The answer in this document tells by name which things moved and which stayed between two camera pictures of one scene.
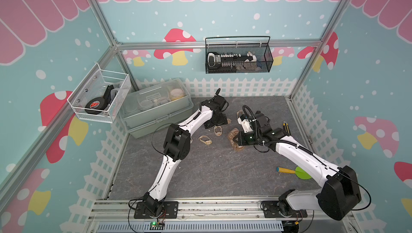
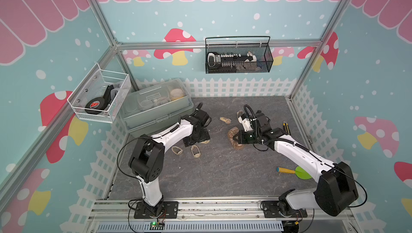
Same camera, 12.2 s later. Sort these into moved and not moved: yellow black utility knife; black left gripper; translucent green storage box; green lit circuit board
Moved: black left gripper
Not moved: green lit circuit board; yellow black utility knife; translucent green storage box
